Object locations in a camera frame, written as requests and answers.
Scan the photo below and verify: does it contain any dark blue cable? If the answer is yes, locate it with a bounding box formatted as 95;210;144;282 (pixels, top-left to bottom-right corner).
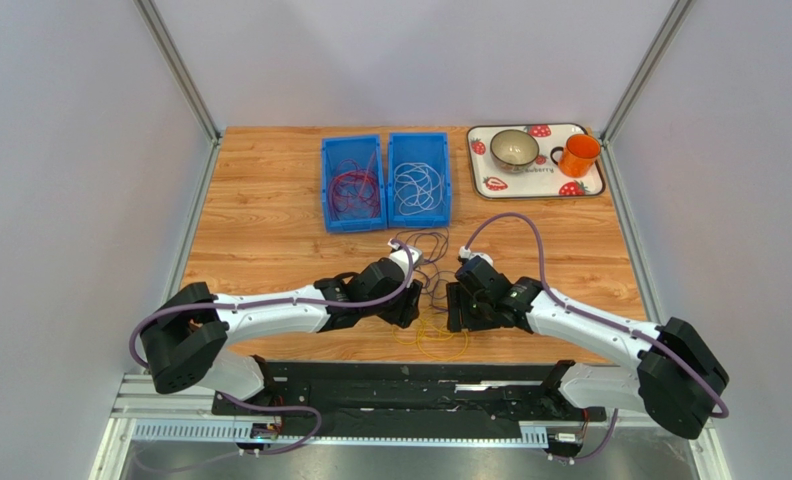
395;229;461;314

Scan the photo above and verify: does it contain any yellow cable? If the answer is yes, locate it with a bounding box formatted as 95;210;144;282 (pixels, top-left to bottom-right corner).
393;312;471;362

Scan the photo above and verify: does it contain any red cable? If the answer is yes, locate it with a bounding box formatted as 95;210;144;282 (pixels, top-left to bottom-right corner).
327;158;383;220

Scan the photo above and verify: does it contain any orange cable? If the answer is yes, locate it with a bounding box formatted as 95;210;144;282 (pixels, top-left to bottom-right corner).
329;159;383;220

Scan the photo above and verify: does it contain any white cable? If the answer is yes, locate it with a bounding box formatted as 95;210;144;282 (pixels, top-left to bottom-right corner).
393;161;449;216

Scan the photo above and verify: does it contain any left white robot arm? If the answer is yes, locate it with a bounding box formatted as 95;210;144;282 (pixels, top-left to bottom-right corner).
128;247;422;400

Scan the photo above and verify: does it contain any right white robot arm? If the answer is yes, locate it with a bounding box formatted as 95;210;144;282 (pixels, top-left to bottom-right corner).
447;256;730;440

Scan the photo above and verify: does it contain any right blue plastic bin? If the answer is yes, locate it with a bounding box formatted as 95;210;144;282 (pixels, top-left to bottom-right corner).
386;132;453;229

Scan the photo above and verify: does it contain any blue plastic bin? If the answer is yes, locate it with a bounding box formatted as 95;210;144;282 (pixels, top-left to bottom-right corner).
386;132;453;229
320;135;387;233

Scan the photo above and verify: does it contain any strawberry print tray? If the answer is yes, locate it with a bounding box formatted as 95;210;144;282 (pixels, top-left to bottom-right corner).
466;123;606;200

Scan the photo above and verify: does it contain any left blue plastic bin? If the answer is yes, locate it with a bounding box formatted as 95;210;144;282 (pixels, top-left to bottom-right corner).
320;135;387;233

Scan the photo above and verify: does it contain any beige ceramic bowl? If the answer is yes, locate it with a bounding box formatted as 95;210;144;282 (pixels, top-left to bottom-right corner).
490;129;540;174

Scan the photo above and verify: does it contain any orange mug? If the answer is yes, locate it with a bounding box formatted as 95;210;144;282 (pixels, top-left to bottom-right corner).
550;134;601;178

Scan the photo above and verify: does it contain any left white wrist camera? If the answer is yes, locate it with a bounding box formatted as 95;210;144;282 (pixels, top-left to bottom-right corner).
388;239;424;277

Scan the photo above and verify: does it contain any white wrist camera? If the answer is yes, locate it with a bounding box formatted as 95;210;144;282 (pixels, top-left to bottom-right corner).
388;239;424;277
458;246;494;266

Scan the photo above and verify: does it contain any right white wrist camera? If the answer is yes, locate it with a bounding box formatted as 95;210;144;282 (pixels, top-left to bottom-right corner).
458;246;494;266

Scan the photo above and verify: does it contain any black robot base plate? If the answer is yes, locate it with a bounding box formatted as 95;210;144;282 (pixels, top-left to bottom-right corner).
210;359;607;441

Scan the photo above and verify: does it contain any slotted cable duct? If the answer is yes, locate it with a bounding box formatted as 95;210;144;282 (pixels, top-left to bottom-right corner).
129;419;550;449

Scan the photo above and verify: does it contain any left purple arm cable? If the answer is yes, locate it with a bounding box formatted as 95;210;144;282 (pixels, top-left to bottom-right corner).
128;239;419;457

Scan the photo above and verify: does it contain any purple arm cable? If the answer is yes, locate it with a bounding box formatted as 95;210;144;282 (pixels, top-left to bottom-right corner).
462;212;730;419
128;239;419;457

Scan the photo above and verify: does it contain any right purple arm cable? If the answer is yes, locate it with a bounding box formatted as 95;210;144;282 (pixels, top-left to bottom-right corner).
462;212;730;419

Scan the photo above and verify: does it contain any right aluminium frame post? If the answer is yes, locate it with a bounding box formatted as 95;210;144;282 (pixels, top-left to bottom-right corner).
600;0;696;144

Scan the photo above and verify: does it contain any aluminium frame post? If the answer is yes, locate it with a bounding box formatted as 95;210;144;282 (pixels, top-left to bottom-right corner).
134;0;222;145
600;0;696;144

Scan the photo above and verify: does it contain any left aluminium frame post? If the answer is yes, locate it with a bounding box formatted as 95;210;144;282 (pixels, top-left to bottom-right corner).
134;0;222;145

